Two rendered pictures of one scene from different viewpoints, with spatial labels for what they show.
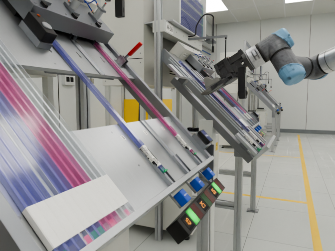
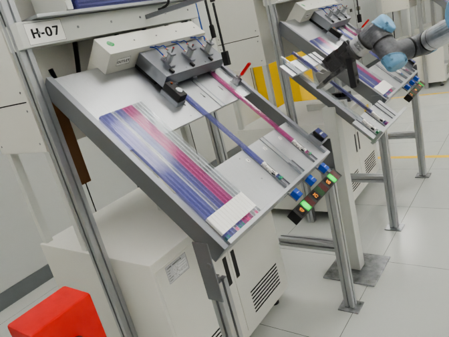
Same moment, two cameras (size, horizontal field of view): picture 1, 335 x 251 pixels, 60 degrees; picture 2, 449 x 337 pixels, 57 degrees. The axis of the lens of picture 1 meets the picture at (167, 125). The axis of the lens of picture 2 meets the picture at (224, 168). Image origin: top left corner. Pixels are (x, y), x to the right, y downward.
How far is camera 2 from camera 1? 70 cm
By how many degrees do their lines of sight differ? 20
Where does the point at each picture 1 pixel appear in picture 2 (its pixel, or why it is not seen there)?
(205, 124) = (328, 112)
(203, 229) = (333, 210)
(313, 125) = not seen: outside the picture
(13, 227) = (205, 227)
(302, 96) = not seen: outside the picture
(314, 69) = (419, 49)
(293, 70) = (392, 61)
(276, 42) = (375, 32)
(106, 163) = (240, 183)
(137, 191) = (262, 197)
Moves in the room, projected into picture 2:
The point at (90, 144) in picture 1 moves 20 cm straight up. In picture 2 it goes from (228, 173) to (212, 109)
